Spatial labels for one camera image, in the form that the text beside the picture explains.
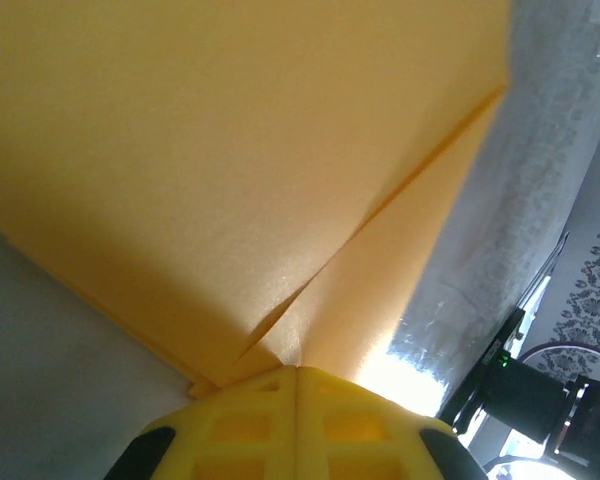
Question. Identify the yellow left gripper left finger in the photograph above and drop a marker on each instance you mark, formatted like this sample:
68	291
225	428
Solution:
240	440

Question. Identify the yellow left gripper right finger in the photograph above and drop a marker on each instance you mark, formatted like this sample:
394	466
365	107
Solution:
365	440

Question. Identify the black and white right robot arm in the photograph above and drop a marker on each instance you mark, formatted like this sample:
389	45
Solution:
530	400

